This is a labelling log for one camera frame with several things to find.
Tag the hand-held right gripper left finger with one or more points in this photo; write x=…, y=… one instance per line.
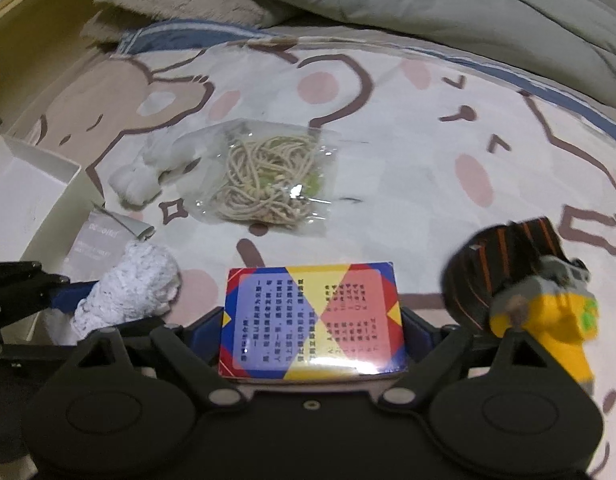
x=208, y=332

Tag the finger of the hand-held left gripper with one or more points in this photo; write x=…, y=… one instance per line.
x=68, y=294
x=18, y=321

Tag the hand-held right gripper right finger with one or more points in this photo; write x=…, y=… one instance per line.
x=415, y=331

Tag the grey foil packet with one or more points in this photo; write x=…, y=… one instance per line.
x=93, y=245

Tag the white crocheted pouch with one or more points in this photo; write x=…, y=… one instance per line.
x=133, y=280

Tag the colourful playing card box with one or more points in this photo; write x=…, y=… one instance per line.
x=313, y=320

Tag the white shallow cardboard box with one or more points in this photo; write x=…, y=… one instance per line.
x=23, y=195

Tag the white cotton ball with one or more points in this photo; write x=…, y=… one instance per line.
x=135, y=182

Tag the cartoon bear printed blanket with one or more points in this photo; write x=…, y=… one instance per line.
x=412, y=160

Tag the wooden bedside shelf unit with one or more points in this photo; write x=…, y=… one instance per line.
x=38, y=35

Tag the beige fluffy blanket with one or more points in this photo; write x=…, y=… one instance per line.
x=188, y=5

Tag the grey green comforter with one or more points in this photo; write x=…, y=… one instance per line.
x=437, y=10

